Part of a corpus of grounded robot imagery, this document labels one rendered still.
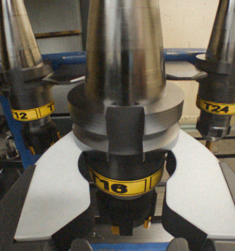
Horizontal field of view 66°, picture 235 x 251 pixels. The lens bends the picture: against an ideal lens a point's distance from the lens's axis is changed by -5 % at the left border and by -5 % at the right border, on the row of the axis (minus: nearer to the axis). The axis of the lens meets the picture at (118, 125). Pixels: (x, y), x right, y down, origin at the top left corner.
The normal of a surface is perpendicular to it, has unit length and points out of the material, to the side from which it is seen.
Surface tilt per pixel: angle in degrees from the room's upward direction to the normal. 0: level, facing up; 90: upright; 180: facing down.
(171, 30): 90
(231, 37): 82
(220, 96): 90
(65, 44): 90
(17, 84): 90
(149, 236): 0
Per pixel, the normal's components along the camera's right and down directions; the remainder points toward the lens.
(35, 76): 0.68, 0.33
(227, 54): -0.49, 0.31
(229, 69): -0.33, 0.47
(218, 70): -0.63, 0.40
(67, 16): -0.04, 0.48
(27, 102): 0.23, 0.46
